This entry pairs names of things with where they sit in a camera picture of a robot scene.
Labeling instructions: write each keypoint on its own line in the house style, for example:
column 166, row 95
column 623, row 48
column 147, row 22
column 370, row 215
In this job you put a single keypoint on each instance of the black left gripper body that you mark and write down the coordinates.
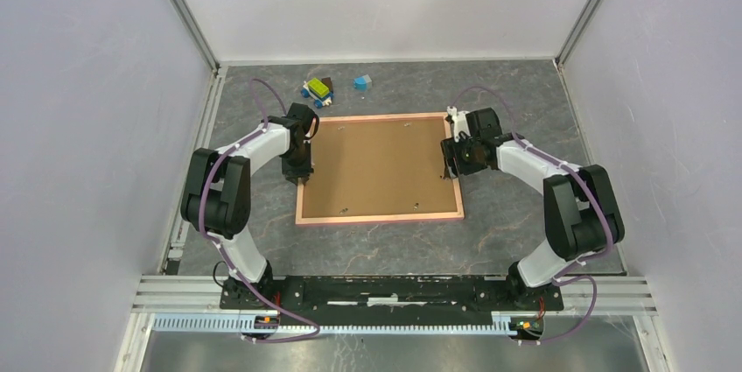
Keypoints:
column 297, row 162

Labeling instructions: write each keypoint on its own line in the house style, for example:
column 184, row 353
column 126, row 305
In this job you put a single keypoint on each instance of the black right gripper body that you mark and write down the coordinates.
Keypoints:
column 464, row 153

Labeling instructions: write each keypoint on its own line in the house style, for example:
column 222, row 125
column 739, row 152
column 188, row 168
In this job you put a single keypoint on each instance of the pink wooden picture frame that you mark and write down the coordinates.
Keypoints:
column 377, row 220

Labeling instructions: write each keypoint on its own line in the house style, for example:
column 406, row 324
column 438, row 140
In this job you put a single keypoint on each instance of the brown cardboard backing board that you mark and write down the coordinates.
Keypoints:
column 377, row 166

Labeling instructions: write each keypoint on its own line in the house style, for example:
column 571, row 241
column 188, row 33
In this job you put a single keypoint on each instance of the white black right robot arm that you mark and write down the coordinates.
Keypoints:
column 581, row 217

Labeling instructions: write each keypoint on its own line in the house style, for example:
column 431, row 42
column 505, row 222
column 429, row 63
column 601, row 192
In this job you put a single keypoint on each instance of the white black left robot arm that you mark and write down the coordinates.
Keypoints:
column 216, row 198

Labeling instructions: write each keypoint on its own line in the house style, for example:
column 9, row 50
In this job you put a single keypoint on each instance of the blue green toy car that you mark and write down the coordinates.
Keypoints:
column 316, row 90

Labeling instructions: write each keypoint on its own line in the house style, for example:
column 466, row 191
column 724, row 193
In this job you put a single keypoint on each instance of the blue grey toy block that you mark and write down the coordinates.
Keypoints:
column 363, row 82

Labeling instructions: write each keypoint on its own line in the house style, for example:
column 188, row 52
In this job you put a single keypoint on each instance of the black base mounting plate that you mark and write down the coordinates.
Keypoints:
column 388, row 300

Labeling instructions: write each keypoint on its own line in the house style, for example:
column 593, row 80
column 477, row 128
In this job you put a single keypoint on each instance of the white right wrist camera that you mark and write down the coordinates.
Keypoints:
column 458, row 121

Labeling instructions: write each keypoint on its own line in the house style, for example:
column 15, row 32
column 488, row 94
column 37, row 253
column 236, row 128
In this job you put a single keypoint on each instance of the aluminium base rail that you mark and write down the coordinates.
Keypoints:
column 192, row 304

